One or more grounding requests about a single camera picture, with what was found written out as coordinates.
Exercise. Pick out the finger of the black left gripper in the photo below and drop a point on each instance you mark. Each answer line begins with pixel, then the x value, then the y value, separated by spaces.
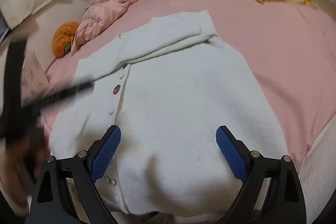
pixel 37 106

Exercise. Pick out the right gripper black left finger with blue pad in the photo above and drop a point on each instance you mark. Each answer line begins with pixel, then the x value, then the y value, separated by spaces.
pixel 52 202

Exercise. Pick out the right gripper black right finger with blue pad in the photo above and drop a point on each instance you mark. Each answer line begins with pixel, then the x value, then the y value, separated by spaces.
pixel 284 201

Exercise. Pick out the white fluffy cardigan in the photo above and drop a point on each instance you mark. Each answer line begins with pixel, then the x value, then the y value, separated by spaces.
pixel 168 85

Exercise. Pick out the patterned paper storage box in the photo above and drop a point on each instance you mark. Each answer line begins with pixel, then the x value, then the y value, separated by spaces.
pixel 33 80

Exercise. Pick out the orange plush pumpkin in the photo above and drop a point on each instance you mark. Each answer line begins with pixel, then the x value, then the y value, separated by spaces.
pixel 63 39

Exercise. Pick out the pink crumpled duvet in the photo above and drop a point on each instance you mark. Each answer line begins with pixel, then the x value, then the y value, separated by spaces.
pixel 97 18

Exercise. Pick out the pink bed sheet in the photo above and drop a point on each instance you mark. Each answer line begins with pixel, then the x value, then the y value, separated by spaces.
pixel 289 47

